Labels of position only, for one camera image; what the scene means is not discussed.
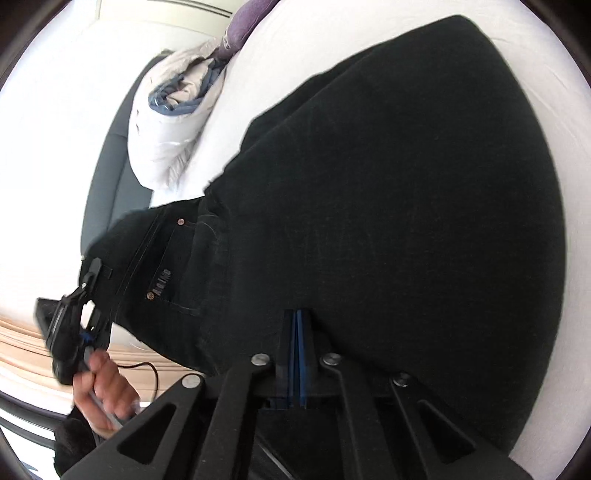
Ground dark metal bar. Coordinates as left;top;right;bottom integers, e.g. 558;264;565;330
0;391;64;438

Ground white bed mattress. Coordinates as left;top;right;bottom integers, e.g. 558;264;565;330
152;0;591;462

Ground thin black cable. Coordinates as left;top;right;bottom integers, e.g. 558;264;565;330
113;361;160;408

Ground black denim pants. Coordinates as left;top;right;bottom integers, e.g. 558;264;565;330
90;15;568;462

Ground person's left forearm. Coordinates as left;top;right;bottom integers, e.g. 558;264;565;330
52;408;100;478

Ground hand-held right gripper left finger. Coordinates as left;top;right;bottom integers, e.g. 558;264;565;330
61;309;297;480

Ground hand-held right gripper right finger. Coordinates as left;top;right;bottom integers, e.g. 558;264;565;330
297;309;533;480

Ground purple cushion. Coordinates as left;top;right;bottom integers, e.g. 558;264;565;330
216;0;280;64

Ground rolled white duvet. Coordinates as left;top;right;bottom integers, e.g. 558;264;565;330
128;36;242;193

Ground person's left hand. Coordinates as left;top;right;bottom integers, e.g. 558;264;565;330
73;350;140;433

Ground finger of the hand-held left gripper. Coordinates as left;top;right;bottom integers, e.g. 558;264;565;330
82;318;115;366
78;257;103;297

